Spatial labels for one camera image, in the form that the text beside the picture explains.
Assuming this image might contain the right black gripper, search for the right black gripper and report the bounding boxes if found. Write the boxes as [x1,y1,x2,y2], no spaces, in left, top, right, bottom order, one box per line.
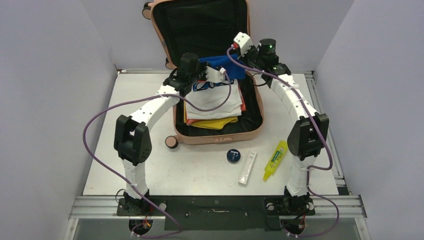
[237,43,265,71]

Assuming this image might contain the blue towel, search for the blue towel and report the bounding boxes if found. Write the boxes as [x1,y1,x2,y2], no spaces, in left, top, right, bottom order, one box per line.
[199,55,246,80]

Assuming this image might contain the white shirt blue print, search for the white shirt blue print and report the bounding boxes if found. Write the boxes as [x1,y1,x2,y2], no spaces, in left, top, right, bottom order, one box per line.
[185,79,242,120]

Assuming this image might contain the red white patterned cloth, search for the red white patterned cloth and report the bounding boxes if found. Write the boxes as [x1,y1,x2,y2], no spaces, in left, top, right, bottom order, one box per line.
[183,95,246,120]

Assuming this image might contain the yellow cloth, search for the yellow cloth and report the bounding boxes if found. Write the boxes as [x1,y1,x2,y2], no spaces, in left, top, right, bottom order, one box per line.
[183,111,238,130]

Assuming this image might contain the yellow green bottle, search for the yellow green bottle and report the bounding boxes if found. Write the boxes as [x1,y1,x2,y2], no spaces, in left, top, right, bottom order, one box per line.
[262,140,289,182]

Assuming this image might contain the white toothpaste tube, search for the white toothpaste tube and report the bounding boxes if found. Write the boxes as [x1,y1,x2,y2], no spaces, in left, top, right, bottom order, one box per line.
[238,151,257,186]

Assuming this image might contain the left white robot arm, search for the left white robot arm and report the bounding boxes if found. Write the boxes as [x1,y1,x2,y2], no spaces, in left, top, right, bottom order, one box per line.
[113,53,210,215]

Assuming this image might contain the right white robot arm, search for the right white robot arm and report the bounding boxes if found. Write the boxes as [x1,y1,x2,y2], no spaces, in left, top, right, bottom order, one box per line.
[236,38,329,215]

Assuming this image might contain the pink open suitcase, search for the pink open suitcase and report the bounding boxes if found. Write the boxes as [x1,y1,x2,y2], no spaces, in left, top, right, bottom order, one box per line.
[142,0,264,145]

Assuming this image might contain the round dark blue tin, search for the round dark blue tin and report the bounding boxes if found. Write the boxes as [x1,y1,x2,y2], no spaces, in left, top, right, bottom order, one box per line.
[226,149,241,164]

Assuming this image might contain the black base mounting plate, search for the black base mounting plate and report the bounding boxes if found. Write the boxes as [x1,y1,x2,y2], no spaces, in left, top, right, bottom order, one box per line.
[116,195,316,231]

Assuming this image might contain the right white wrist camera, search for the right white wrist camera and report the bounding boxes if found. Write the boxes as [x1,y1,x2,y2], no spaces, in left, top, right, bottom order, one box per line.
[232,32,254,57]

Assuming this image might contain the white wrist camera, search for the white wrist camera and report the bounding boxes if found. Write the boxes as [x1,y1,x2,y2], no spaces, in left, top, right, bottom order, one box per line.
[205,66,227,84]
[232,32,254,57]

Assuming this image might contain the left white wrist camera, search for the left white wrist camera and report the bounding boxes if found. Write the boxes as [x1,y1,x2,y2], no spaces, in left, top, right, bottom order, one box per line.
[205,66,227,84]

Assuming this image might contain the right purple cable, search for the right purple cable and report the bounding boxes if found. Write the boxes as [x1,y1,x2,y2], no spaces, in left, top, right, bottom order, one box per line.
[226,46,340,239]

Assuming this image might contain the purple cable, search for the purple cable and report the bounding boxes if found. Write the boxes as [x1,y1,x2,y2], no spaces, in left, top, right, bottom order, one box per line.
[226,46,340,239]
[82,71,233,239]

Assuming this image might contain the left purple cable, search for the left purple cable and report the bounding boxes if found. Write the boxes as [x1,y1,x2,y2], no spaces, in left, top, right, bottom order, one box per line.
[82,71,233,239]

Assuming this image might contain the aluminium frame rail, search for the aluminium frame rail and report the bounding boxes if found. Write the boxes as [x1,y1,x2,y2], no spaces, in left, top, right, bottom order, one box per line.
[62,69,372,240]

